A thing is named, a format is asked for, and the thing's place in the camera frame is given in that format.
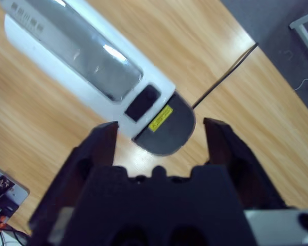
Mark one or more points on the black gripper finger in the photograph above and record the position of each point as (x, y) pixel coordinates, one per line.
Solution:
(236, 159)
(79, 166)

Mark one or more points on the white capsule coffee machine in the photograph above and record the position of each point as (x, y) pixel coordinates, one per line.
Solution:
(66, 64)

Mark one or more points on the clear water tank dark lid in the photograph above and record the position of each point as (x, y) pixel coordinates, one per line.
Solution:
(172, 133)

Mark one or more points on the white block with dark post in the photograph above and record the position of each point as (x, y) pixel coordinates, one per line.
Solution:
(5, 189)

